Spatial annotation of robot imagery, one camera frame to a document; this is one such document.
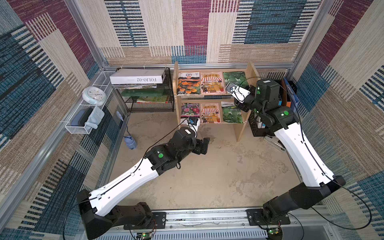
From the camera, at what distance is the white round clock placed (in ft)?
2.40

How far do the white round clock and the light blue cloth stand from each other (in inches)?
1.2

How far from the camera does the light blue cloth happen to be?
2.17ft
